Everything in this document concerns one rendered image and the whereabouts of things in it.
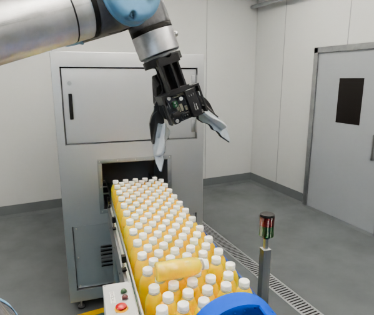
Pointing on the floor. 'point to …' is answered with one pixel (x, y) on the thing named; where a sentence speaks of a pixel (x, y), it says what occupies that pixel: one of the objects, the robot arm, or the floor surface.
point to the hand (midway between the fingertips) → (195, 156)
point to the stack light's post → (264, 267)
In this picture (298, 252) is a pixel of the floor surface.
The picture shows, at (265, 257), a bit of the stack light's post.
